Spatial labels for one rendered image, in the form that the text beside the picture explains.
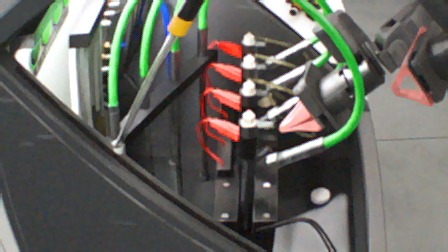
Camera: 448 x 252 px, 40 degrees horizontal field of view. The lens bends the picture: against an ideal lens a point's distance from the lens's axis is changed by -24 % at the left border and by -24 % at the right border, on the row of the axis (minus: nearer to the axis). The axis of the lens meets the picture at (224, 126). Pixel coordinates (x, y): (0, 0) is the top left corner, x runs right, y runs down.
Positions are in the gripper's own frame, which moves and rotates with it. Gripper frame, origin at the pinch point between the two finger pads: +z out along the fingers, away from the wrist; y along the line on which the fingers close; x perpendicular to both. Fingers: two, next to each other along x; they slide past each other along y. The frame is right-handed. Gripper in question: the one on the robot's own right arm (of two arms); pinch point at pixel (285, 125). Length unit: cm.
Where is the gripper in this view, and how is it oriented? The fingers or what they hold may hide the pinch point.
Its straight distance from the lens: 115.2
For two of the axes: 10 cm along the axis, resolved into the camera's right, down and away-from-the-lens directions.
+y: -6.6, -7.1, -2.5
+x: -2.9, 5.5, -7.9
